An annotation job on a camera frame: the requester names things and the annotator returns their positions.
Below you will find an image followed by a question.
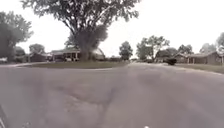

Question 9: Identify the small round tree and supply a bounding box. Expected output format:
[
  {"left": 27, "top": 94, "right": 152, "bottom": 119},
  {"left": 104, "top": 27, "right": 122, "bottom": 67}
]
[{"left": 118, "top": 40, "right": 134, "bottom": 61}]

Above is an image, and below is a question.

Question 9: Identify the grey asphalt road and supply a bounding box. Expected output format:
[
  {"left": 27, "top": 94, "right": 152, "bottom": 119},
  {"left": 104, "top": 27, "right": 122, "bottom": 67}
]
[{"left": 0, "top": 62, "right": 224, "bottom": 128}]

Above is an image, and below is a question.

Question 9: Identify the grass lawn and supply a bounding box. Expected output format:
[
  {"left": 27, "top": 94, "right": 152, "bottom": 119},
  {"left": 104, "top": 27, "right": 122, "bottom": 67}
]
[{"left": 23, "top": 60, "right": 130, "bottom": 70}]

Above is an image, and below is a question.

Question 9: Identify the large tree with thick trunk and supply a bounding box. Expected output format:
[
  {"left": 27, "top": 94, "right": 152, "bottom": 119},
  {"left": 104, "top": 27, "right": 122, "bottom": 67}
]
[{"left": 20, "top": 0, "right": 142, "bottom": 62}]

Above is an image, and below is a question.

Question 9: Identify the cluster of trees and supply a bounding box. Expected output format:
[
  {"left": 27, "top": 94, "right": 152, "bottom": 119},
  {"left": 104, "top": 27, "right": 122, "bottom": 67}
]
[{"left": 135, "top": 34, "right": 171, "bottom": 62}]

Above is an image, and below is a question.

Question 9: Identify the house with pale gable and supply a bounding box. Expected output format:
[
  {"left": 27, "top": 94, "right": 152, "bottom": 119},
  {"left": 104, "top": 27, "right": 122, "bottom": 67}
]
[{"left": 50, "top": 46, "right": 106, "bottom": 63}]

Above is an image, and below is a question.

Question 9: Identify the dark round bush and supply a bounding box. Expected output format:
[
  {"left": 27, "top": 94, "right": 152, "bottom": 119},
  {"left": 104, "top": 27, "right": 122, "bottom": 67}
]
[{"left": 165, "top": 57, "right": 178, "bottom": 66}]

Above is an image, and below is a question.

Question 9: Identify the small building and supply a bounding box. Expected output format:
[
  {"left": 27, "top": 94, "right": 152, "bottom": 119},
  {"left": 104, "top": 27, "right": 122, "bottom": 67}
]
[{"left": 29, "top": 51, "right": 53, "bottom": 63}]

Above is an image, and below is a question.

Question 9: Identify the low brown house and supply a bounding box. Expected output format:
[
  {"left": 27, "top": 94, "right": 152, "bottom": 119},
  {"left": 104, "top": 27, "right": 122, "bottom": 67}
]
[{"left": 173, "top": 50, "right": 224, "bottom": 66}]

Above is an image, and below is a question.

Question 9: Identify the grass verge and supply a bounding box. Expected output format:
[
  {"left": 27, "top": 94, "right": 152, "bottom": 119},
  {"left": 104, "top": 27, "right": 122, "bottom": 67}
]
[{"left": 174, "top": 63, "right": 224, "bottom": 75}]

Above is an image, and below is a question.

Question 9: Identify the group of trees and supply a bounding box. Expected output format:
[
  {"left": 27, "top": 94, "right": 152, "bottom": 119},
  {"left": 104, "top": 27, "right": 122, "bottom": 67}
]
[{"left": 0, "top": 10, "right": 35, "bottom": 63}]

